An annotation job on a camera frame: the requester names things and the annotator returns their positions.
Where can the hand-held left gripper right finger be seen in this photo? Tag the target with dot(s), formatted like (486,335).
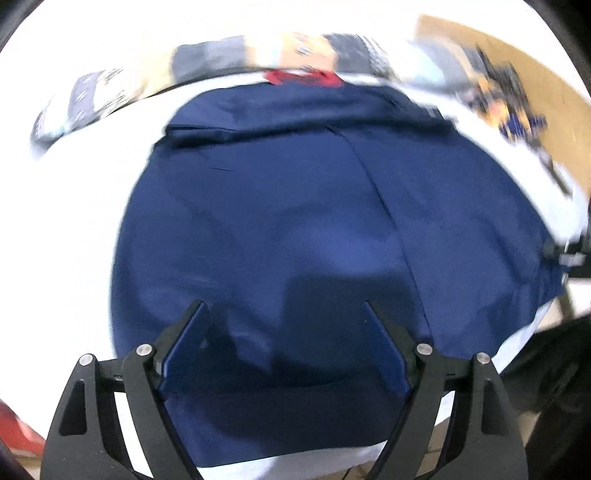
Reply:
(388,344)

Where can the light blue bed sheet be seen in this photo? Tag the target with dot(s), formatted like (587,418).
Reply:
(69,207)

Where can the dark cloth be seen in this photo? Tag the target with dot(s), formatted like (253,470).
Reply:
(554,369)

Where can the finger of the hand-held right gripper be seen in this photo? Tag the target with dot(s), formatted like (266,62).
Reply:
(570,259)

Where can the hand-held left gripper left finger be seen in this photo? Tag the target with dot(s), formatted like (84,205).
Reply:
(183,344)

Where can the patchwork quilt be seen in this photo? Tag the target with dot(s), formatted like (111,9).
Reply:
(92,94)

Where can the red object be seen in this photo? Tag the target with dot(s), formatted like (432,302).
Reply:
(16,427)

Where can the navy blue work jacket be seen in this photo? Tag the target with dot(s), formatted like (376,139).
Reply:
(300,207)

